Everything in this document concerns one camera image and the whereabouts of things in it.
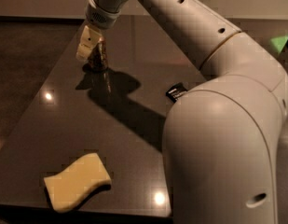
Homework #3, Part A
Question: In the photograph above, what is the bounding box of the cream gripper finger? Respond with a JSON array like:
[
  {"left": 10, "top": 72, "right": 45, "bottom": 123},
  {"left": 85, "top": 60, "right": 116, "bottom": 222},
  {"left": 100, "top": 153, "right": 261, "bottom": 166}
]
[{"left": 76, "top": 24, "right": 102, "bottom": 62}]

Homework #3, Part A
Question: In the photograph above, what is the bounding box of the orange soda can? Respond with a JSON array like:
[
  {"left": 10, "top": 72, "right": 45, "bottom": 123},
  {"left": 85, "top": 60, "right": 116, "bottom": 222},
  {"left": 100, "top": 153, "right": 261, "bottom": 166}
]
[{"left": 89, "top": 37, "right": 108, "bottom": 72}]

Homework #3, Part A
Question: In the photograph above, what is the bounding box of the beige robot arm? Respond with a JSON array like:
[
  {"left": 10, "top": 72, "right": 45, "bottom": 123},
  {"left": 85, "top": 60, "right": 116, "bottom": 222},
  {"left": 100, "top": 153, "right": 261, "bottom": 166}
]
[{"left": 77, "top": 0, "right": 288, "bottom": 224}]

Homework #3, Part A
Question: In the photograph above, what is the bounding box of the yellow wavy sponge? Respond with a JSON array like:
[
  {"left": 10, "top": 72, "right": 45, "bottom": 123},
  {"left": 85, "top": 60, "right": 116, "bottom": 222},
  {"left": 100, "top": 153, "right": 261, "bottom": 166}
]
[{"left": 44, "top": 153, "right": 112, "bottom": 213}]

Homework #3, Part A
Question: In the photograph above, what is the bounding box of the black snack bar wrapper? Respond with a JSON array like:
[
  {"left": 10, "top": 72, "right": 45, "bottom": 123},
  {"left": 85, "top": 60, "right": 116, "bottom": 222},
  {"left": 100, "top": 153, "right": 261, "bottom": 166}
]
[{"left": 166, "top": 82, "right": 187, "bottom": 103}]

